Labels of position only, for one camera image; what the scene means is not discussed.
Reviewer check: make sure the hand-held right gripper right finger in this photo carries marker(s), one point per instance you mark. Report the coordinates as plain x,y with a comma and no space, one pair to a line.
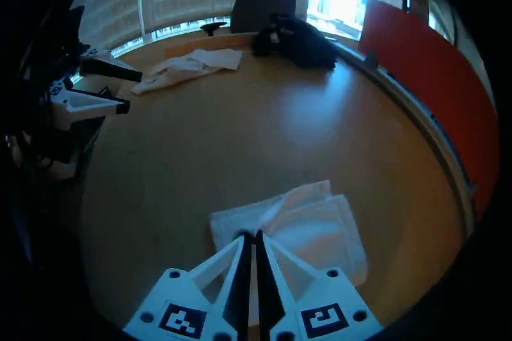
316,293

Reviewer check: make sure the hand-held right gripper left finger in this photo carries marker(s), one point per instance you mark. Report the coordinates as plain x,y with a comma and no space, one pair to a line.
188,293

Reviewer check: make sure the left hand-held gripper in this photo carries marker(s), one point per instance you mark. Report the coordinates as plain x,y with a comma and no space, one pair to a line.
48,77

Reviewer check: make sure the white towel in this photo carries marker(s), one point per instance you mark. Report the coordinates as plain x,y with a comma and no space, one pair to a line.
316,229
188,66

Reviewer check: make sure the black office chair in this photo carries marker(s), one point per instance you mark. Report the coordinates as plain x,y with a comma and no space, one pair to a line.
262,9

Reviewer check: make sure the heap of black towels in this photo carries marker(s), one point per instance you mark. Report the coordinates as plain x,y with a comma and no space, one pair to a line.
298,41

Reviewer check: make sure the red desk screen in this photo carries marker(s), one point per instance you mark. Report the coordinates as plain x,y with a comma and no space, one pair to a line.
440,89

